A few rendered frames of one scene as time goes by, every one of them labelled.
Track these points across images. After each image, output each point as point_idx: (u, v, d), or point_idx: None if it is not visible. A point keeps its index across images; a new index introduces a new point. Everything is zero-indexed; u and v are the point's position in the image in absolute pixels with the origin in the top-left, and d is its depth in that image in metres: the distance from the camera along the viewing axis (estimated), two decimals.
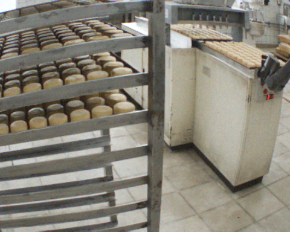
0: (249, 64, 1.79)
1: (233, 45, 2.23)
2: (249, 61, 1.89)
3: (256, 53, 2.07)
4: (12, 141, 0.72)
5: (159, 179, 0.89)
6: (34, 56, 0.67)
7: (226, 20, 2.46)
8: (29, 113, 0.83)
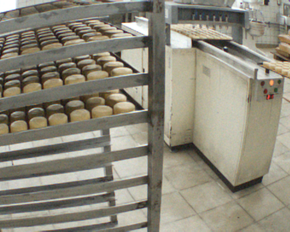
0: None
1: None
2: None
3: None
4: (12, 141, 0.72)
5: (159, 179, 0.89)
6: (34, 56, 0.67)
7: (226, 20, 2.46)
8: (29, 113, 0.83)
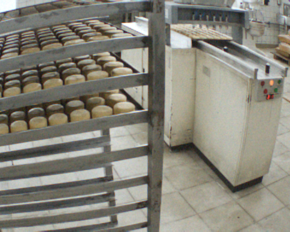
0: None
1: None
2: None
3: None
4: (12, 141, 0.72)
5: (159, 179, 0.89)
6: (34, 56, 0.67)
7: (226, 20, 2.46)
8: (29, 113, 0.83)
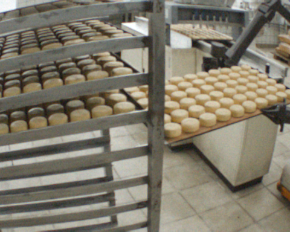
0: None
1: (170, 99, 1.11)
2: (271, 93, 1.12)
3: (215, 81, 1.23)
4: (12, 141, 0.72)
5: (159, 179, 0.89)
6: (34, 56, 0.67)
7: (226, 20, 2.46)
8: (29, 113, 0.83)
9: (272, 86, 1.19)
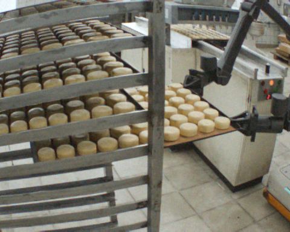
0: (228, 123, 0.99)
1: None
2: (194, 121, 1.02)
3: None
4: (12, 141, 0.72)
5: (159, 179, 0.89)
6: (34, 56, 0.67)
7: (226, 20, 2.46)
8: (29, 113, 0.83)
9: (201, 110, 1.09)
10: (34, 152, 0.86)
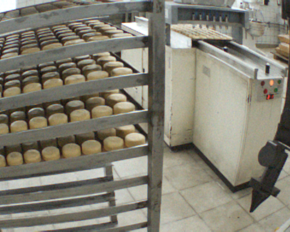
0: (141, 142, 0.89)
1: None
2: (102, 137, 0.93)
3: None
4: (12, 141, 0.72)
5: (159, 179, 0.89)
6: (34, 56, 0.67)
7: (226, 20, 2.46)
8: (29, 113, 0.83)
9: None
10: None
